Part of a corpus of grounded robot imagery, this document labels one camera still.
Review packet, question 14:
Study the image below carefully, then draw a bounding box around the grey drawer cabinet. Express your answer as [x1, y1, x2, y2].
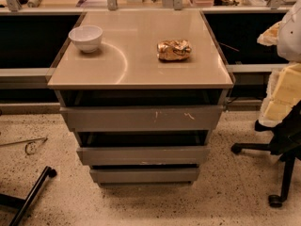
[48, 10, 233, 173]

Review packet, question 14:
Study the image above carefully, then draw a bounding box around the black office chair base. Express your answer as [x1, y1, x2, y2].
[231, 102, 301, 207]

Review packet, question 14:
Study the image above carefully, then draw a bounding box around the grey middle drawer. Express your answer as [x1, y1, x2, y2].
[76, 146, 210, 166]

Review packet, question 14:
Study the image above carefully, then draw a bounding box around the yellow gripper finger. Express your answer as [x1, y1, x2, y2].
[258, 63, 301, 127]
[257, 22, 280, 46]

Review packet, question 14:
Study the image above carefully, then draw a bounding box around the crumpled gold chip bag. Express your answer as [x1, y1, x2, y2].
[157, 40, 192, 61]

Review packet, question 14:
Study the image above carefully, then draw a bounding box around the grey bottom drawer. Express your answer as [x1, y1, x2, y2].
[90, 168, 199, 184]

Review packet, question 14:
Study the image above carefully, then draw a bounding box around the white ceramic bowl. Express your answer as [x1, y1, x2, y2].
[69, 25, 103, 53]

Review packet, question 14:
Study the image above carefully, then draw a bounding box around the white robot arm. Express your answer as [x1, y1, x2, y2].
[255, 0, 301, 131]

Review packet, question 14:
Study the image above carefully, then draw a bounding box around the black metal stand leg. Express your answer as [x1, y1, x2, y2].
[0, 166, 57, 226]

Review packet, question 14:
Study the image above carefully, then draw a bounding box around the thin wire on floor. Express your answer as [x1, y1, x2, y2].
[0, 137, 49, 156]

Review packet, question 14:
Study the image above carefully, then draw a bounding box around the grey drawer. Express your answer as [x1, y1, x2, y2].
[60, 105, 222, 132]
[90, 168, 199, 184]
[76, 146, 210, 166]

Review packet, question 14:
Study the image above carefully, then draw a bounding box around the metal railing frame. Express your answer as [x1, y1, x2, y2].
[0, 0, 301, 16]

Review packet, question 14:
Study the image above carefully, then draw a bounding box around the grey top drawer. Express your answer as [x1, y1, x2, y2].
[60, 105, 222, 132]

